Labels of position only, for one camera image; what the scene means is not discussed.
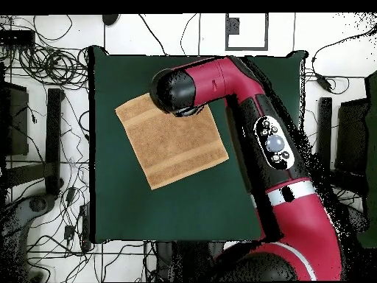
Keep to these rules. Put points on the tan terry towel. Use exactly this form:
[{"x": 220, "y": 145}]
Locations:
[{"x": 170, "y": 144}]

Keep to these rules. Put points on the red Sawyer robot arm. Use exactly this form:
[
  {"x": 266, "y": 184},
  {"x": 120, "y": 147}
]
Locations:
[{"x": 235, "y": 79}]

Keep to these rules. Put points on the dark flat box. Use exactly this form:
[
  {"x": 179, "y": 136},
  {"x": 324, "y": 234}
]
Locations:
[
  {"x": 16, "y": 123},
  {"x": 352, "y": 138}
]

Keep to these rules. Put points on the dark green table cloth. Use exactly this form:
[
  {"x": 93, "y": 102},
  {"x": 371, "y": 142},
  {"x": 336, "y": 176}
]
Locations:
[{"x": 176, "y": 212}]

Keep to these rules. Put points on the black power strip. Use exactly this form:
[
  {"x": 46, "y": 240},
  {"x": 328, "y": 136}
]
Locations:
[{"x": 85, "y": 224}]

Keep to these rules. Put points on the small black power adapter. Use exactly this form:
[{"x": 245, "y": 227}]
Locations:
[
  {"x": 69, "y": 232},
  {"x": 71, "y": 194}
]

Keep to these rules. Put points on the black upright bar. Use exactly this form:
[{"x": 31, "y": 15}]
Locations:
[
  {"x": 54, "y": 141},
  {"x": 324, "y": 132}
]

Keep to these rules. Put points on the small dark round object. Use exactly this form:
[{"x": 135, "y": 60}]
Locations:
[{"x": 109, "y": 19}]

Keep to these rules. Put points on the grey chair base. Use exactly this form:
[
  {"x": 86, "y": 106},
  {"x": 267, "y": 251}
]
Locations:
[{"x": 17, "y": 218}]

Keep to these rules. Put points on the green cloth strip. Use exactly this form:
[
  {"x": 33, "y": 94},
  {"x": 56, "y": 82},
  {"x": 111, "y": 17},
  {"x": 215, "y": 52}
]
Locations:
[{"x": 372, "y": 147}]

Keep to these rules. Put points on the small black box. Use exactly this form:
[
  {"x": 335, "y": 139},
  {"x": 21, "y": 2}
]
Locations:
[{"x": 16, "y": 36}]

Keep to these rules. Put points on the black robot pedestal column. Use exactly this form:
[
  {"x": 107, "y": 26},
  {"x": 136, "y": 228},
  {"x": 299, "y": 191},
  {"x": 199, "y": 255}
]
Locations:
[{"x": 191, "y": 262}]

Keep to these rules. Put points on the grey square frame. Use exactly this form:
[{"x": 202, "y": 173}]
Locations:
[{"x": 234, "y": 26}]

